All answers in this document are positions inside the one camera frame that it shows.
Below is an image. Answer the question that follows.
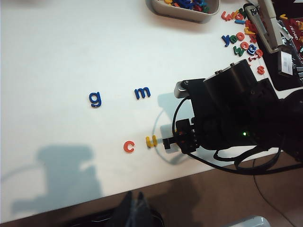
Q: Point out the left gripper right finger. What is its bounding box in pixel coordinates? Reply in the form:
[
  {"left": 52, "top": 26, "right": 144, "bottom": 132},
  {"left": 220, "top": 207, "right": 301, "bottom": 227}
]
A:
[{"left": 134, "top": 191, "right": 161, "bottom": 227}]

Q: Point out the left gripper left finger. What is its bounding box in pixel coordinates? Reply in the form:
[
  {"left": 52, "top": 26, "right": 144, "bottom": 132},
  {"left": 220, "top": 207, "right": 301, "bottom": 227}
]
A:
[{"left": 113, "top": 191, "right": 134, "bottom": 227}]

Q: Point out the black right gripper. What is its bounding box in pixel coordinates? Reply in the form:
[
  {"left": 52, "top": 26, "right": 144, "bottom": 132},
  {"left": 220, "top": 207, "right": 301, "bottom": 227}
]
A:
[{"left": 163, "top": 59, "right": 280, "bottom": 153}]

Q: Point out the orange letter c magnet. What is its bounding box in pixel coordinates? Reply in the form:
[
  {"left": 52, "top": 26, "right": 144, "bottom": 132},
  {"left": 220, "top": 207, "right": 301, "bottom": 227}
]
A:
[{"left": 123, "top": 140, "right": 135, "bottom": 153}]

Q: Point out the yellow letter u magnet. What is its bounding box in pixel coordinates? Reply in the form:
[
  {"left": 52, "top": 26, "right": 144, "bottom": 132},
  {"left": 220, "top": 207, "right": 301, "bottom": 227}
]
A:
[{"left": 145, "top": 135, "right": 158, "bottom": 148}]

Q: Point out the orange letter w magnet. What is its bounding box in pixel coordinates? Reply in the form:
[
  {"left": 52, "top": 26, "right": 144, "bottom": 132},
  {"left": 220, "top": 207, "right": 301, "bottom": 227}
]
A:
[{"left": 221, "top": 10, "right": 234, "bottom": 22}]

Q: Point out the blue letter m magnet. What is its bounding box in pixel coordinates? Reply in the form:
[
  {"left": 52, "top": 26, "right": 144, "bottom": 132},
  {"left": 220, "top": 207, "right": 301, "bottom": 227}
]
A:
[{"left": 134, "top": 87, "right": 152, "bottom": 100}]

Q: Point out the small black labelled box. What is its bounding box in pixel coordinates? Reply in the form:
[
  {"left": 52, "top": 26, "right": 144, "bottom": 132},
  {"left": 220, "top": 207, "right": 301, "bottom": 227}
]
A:
[{"left": 278, "top": 48, "right": 295, "bottom": 76}]

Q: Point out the black desk mat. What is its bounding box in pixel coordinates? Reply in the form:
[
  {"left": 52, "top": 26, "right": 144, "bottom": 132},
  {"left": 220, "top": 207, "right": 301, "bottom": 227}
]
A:
[{"left": 257, "top": 0, "right": 303, "bottom": 92}]

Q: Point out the beige grey stapler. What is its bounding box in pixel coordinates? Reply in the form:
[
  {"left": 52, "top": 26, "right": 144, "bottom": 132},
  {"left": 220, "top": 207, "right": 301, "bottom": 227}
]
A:
[{"left": 243, "top": 0, "right": 286, "bottom": 54}]

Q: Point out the beige pulp tray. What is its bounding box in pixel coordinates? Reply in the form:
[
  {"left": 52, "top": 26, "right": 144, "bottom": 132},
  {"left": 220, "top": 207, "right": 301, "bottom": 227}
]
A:
[{"left": 145, "top": 0, "right": 220, "bottom": 24}]

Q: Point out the red black foil package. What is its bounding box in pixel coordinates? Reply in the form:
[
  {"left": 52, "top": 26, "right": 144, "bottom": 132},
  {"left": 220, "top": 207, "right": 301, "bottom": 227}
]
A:
[{"left": 280, "top": 17, "right": 303, "bottom": 57}]

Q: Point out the grey plastic housing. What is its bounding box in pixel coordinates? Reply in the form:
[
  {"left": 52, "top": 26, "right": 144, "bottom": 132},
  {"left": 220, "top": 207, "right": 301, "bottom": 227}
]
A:
[{"left": 222, "top": 215, "right": 272, "bottom": 227}]

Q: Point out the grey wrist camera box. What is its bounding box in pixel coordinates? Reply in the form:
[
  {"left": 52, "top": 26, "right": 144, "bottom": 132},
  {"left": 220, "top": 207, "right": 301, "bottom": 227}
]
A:
[{"left": 174, "top": 80, "right": 190, "bottom": 98}]

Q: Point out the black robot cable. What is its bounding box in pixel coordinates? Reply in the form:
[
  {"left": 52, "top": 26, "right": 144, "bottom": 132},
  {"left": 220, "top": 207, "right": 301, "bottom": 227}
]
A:
[{"left": 172, "top": 96, "right": 303, "bottom": 175}]

